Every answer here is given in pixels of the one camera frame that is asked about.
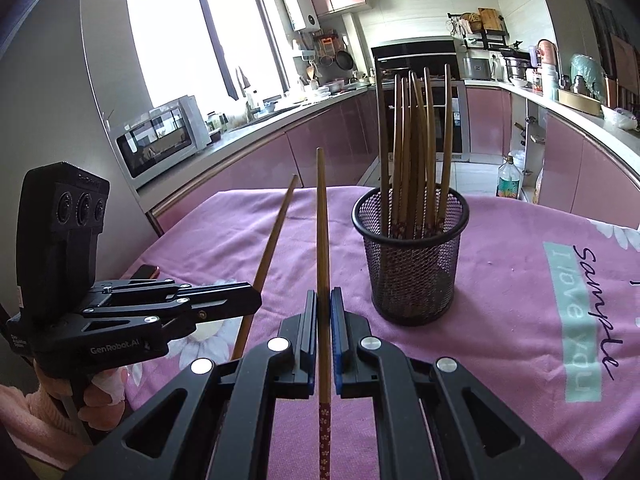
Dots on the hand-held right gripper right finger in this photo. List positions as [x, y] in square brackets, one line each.
[336, 330]

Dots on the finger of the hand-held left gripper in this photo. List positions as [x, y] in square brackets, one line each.
[150, 289]
[225, 302]

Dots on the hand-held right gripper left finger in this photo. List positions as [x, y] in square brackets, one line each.
[312, 330]

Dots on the wooden chopstick red patterned end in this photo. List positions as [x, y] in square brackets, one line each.
[322, 220]
[275, 240]

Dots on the black mesh holder cup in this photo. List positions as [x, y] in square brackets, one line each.
[410, 280]

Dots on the bunch of wooden chopsticks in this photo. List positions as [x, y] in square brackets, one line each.
[412, 160]

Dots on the light brown chopstick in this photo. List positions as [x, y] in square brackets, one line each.
[446, 125]

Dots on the person's left forearm pink sleeve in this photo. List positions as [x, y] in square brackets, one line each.
[35, 420]

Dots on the person's left hand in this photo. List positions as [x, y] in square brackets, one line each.
[105, 385]

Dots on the small dark brown object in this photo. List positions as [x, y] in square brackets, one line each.
[149, 272]

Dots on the white microwave oven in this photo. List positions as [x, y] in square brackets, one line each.
[160, 135]

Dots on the pink printed tablecloth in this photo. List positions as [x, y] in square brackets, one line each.
[500, 340]

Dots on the pink base cabinets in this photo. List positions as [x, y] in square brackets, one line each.
[320, 140]
[585, 170]

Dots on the kitchen window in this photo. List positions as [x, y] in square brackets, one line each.
[170, 45]

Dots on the clear plastic oil bottle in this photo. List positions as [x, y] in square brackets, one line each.
[509, 180]

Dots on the black built-in oven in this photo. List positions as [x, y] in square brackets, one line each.
[457, 120]

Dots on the hanging black frying pan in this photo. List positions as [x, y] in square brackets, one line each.
[344, 61]

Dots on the black range hood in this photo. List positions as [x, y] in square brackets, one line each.
[415, 57]

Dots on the silver countertop appliance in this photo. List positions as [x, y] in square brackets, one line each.
[477, 67]

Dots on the white water heater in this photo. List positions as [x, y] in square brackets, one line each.
[300, 7]

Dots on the stainless steel pot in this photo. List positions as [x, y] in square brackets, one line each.
[517, 69]

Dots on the wooden tray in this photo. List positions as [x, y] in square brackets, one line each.
[580, 101]

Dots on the black rack with cutting boards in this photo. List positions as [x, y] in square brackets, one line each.
[487, 25]

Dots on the copper pink kettle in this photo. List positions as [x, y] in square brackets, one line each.
[547, 51]

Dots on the green plastic bag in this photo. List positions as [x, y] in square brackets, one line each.
[587, 72]

